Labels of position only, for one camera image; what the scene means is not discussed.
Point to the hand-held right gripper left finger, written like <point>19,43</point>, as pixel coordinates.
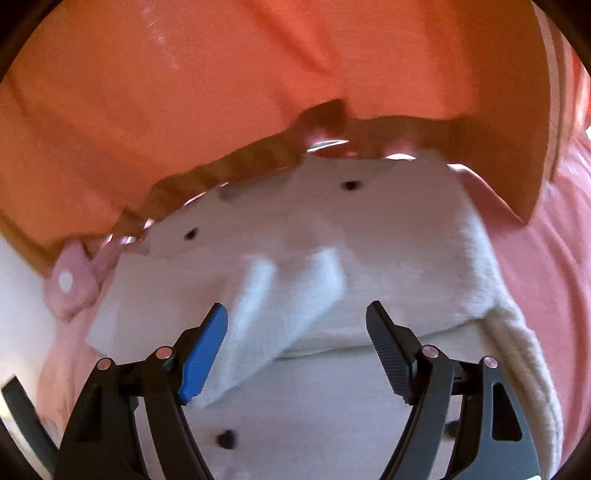
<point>205,355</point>

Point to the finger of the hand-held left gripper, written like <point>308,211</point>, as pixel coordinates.
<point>27,415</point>

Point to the white towel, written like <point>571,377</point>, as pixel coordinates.
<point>369,240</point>

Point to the pink cloth with white snap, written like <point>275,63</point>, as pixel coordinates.
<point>69,279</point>

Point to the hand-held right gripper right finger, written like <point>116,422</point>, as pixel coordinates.
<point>390,355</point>

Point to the pink blanket with white bows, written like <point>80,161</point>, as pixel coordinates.
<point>545,277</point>

